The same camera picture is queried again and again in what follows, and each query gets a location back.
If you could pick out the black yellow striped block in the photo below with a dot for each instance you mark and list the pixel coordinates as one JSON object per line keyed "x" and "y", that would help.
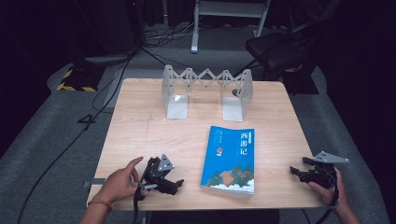
{"x": 79, "y": 79}

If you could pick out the grey flat stand base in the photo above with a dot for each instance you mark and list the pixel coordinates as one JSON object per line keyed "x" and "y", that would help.
{"x": 107, "y": 59}

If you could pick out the person's right hand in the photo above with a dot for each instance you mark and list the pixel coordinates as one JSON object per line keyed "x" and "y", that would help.
{"x": 333, "y": 194}

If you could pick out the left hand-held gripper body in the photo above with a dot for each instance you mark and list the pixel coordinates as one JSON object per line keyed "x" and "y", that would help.
{"x": 155, "y": 180}

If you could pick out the white metal stand frame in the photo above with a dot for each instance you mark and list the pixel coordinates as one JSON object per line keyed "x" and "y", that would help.
{"x": 195, "y": 34}

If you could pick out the person's left hand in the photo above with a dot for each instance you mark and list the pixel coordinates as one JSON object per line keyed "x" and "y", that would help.
{"x": 120, "y": 185}

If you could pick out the grey tape strip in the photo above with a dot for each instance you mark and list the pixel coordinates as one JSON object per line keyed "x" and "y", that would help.
{"x": 95, "y": 182}

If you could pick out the blue book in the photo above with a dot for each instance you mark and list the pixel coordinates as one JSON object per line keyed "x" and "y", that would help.
{"x": 229, "y": 158}

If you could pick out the black chair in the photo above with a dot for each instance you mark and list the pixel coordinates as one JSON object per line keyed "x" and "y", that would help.
{"x": 277, "y": 51}

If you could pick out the expandable grey metal book rack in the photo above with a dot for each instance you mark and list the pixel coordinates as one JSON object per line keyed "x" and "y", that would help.
{"x": 177, "y": 105}

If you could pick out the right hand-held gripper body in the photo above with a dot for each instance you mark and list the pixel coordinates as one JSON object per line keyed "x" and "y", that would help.
{"x": 323, "y": 177}

